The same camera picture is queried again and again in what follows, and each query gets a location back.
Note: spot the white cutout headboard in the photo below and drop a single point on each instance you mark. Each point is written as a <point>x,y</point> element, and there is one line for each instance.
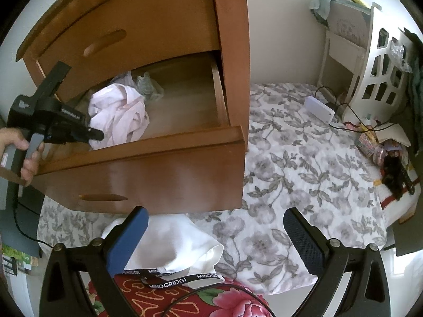
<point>363,76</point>

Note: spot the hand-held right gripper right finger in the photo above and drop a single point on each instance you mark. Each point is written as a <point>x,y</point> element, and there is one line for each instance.
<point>305,241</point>

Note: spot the pink garment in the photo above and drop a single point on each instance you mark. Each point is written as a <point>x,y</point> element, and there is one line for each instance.
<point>122,115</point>

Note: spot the teal cloth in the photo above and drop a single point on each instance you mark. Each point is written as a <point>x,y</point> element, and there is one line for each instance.
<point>322,8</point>

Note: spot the red floral quilt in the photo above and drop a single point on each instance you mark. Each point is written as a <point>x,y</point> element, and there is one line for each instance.
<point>148,303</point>

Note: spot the crumpled clear plastic wrap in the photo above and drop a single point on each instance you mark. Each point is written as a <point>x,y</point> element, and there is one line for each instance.
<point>400,54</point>

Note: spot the wooden nightstand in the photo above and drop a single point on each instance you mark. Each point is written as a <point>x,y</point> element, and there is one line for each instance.
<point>231,39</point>

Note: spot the dark green hanging cloth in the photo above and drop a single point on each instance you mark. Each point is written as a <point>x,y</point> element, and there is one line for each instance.
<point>417,89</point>

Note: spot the light blue cloth in drawer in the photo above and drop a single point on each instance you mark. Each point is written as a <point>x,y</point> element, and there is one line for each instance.
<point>148,86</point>

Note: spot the white knitted cloth red stripe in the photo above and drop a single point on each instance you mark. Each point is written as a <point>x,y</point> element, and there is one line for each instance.
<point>395,206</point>

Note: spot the green printed box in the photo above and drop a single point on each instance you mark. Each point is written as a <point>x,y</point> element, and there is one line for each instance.
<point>16,254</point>

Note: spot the cream paper booklet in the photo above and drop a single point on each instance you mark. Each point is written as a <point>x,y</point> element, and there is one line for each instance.
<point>395,135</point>

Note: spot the white bedside shelf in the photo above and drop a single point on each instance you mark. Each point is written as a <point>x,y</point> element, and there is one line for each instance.
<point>342,48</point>

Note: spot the grey floral bedspread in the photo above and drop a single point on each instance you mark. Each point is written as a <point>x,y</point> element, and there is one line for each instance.
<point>281,221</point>

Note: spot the black plastic gadget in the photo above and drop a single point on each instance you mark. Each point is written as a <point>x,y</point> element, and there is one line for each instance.
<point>393,171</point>

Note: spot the grey printed box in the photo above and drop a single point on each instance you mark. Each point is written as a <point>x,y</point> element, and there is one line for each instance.
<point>350,23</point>

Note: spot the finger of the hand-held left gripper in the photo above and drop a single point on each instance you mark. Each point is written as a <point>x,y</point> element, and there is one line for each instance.
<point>87,134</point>

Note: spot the wooden drawer with shallow front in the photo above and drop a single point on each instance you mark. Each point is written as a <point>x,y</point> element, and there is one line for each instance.
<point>148,16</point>

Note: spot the white cat-print garment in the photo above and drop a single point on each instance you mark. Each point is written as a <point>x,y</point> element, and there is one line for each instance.
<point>165,244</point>

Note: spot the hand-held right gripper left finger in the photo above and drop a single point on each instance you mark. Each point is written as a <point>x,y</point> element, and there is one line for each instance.
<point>127,241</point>

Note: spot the person's left hand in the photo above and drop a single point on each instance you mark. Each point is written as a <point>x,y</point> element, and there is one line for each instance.
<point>13,138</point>

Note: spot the white power bank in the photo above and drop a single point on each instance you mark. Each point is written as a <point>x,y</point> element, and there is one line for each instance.
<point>319,109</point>

